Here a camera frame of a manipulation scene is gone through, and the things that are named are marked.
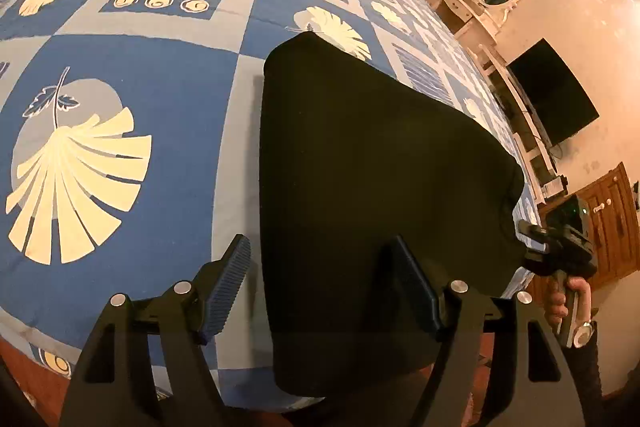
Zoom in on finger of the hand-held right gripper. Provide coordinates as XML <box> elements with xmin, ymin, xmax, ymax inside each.
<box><xmin>521</xmin><ymin>251</ymin><xmax>553</xmax><ymax>276</ymax></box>
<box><xmin>517</xmin><ymin>221</ymin><xmax>550</xmax><ymax>245</ymax></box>

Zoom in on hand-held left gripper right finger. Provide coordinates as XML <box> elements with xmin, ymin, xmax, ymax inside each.
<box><xmin>390</xmin><ymin>235</ymin><xmax>587</xmax><ymax>427</ymax></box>

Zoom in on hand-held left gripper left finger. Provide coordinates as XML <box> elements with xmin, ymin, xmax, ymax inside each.
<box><xmin>59</xmin><ymin>234</ymin><xmax>252</xmax><ymax>427</ymax></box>

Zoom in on black pants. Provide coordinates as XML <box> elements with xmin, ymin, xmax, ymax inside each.
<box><xmin>260</xmin><ymin>32</ymin><xmax>526</xmax><ymax>403</ymax></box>

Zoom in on person's right forearm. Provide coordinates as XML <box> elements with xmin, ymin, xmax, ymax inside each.
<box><xmin>570</xmin><ymin>332</ymin><xmax>605</xmax><ymax>405</ymax></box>

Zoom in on person's right hand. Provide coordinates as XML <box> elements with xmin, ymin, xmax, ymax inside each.
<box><xmin>544</xmin><ymin>278</ymin><xmax>592</xmax><ymax>332</ymax></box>

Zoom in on brown wooden door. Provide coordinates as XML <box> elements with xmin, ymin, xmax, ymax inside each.
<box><xmin>545</xmin><ymin>162</ymin><xmax>640</xmax><ymax>293</ymax></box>

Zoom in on silver wristwatch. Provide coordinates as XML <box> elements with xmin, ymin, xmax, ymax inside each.
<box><xmin>572</xmin><ymin>321</ymin><xmax>596</xmax><ymax>349</ymax></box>

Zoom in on white low tv bench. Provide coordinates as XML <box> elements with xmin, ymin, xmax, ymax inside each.
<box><xmin>475</xmin><ymin>42</ymin><xmax>568</xmax><ymax>202</ymax></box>

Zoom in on black television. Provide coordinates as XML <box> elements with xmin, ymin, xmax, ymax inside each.
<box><xmin>506</xmin><ymin>38</ymin><xmax>600</xmax><ymax>145</ymax></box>

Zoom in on blue patterned bedsheet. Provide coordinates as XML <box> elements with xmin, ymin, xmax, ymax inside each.
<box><xmin>0</xmin><ymin>0</ymin><xmax>546</xmax><ymax>410</ymax></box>

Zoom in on white dressing table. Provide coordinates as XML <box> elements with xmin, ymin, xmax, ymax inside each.
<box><xmin>420</xmin><ymin>0</ymin><xmax>516</xmax><ymax>52</ymax></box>

